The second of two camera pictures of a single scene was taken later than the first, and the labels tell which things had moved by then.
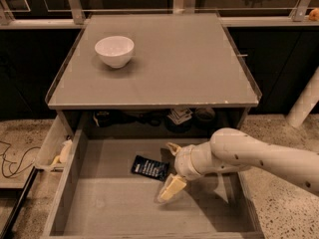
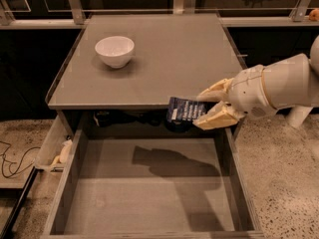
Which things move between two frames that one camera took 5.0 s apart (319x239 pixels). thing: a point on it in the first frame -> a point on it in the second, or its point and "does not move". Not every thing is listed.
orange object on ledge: (314, 14) does not move
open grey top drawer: (90, 190) does not move
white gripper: (182, 162) -> (248, 92)
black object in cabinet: (104, 119) does not move
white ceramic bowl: (115, 51) does not move
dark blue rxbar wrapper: (151, 167) -> (184, 111)
